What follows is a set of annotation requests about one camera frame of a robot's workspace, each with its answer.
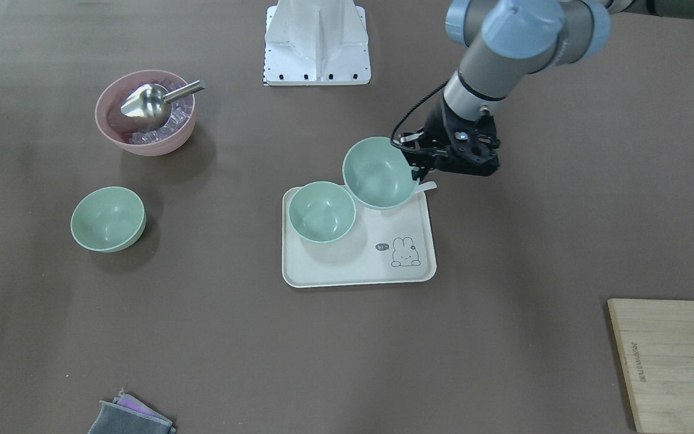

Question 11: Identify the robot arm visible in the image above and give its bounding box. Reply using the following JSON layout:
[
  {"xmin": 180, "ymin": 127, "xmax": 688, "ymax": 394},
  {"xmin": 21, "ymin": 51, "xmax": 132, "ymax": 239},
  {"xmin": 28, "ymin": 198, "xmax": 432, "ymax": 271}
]
[{"xmin": 393, "ymin": 1, "xmax": 629, "ymax": 181}]

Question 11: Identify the green bowl on tray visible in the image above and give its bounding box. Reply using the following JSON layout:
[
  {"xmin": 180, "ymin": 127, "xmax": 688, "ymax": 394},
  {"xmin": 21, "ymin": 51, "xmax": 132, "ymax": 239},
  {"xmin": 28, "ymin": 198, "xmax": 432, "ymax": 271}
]
[{"xmin": 286, "ymin": 181, "xmax": 357, "ymax": 244}]

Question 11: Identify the cream serving tray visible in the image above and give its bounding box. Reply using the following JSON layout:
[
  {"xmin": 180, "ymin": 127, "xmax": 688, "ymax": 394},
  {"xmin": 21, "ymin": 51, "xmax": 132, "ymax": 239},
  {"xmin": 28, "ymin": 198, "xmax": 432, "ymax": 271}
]
[{"xmin": 281, "ymin": 187, "xmax": 437, "ymax": 288}]

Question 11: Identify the bamboo cutting board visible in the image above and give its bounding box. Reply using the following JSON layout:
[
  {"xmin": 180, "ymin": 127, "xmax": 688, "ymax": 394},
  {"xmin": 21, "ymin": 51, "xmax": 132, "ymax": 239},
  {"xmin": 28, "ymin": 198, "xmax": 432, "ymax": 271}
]
[{"xmin": 607, "ymin": 298, "xmax": 694, "ymax": 433}]

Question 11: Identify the metal ice scoop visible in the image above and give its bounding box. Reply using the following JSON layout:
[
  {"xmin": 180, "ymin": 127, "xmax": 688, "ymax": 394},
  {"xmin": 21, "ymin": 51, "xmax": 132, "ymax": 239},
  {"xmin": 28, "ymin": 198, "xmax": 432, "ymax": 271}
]
[{"xmin": 119, "ymin": 80, "xmax": 206, "ymax": 129}]

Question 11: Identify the green bowl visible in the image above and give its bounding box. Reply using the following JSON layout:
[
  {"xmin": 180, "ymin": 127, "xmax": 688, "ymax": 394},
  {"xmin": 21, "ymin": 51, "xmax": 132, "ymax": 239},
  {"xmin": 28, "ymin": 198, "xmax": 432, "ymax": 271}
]
[
  {"xmin": 342, "ymin": 137, "xmax": 419, "ymax": 210},
  {"xmin": 70, "ymin": 186, "xmax": 147, "ymax": 253},
  {"xmin": 286, "ymin": 181, "xmax": 357, "ymax": 244}
]

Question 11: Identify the pink bowl with ice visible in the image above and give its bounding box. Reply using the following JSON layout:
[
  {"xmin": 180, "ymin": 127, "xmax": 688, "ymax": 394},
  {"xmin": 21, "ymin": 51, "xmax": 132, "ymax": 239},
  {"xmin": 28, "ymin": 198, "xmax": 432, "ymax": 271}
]
[{"xmin": 94, "ymin": 69, "xmax": 196, "ymax": 157}]

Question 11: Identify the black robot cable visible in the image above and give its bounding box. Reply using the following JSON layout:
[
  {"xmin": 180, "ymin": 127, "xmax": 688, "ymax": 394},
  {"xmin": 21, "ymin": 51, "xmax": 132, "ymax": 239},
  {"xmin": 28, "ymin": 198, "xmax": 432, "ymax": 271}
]
[{"xmin": 390, "ymin": 80, "xmax": 450, "ymax": 151}]

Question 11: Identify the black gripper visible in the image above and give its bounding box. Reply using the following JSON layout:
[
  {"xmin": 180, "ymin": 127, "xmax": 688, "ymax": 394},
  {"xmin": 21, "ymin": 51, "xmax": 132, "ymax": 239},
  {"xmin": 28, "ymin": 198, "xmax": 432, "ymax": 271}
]
[{"xmin": 404, "ymin": 99, "xmax": 501, "ymax": 181}]

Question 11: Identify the white ceramic spoon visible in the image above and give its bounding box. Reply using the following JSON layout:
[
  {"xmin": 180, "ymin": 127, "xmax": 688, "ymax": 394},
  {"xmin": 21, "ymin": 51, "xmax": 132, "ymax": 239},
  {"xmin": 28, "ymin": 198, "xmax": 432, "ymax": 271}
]
[{"xmin": 413, "ymin": 181, "xmax": 437, "ymax": 194}]

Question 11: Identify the grey folded cloth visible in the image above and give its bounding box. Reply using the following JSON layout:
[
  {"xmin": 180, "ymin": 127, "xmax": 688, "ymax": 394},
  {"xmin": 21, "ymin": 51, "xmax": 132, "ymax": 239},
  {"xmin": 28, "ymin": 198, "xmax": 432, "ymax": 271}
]
[{"xmin": 88, "ymin": 389, "xmax": 177, "ymax": 433}]

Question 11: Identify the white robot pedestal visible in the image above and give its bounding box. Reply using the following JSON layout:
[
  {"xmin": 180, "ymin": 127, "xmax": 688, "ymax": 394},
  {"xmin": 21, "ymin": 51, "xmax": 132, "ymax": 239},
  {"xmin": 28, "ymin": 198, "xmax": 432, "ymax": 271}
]
[{"xmin": 263, "ymin": 1, "xmax": 372, "ymax": 86}]

